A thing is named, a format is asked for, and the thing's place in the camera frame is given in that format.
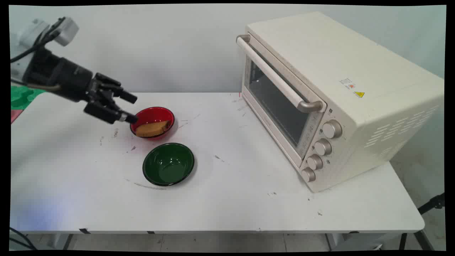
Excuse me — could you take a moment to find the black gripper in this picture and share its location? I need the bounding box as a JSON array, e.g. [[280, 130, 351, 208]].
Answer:
[[23, 48, 139, 125]]

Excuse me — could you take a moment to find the oven door with handle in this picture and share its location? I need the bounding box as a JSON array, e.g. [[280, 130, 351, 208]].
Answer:
[[236, 34, 327, 170]]

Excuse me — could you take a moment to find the red bowl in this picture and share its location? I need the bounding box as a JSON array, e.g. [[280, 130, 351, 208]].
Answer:
[[129, 106, 175, 139]]

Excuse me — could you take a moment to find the brown bread slice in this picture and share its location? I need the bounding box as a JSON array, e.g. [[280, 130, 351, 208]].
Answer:
[[135, 121, 170, 138]]

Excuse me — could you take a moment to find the green bowl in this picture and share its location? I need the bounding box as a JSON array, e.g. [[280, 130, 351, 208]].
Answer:
[[142, 143, 195, 187]]

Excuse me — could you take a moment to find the green foam mat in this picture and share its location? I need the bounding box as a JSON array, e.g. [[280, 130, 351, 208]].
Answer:
[[11, 85, 47, 110]]

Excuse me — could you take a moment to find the large silver oven knob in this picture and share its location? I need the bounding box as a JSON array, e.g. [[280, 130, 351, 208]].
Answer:
[[322, 120, 343, 139]]

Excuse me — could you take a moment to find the cream toaster oven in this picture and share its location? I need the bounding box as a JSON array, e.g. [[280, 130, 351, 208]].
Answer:
[[242, 11, 445, 193]]

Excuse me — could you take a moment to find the black tripod leg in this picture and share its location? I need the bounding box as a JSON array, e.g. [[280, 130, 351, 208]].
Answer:
[[417, 192, 445, 215]]

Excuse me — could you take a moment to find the black metal table leg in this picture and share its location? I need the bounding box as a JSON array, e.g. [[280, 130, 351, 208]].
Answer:
[[398, 230, 435, 250]]

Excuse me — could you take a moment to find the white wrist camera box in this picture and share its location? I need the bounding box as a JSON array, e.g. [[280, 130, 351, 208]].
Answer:
[[53, 17, 80, 47]]

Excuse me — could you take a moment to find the black camera cable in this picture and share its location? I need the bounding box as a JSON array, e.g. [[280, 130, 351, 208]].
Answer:
[[10, 18, 67, 64]]

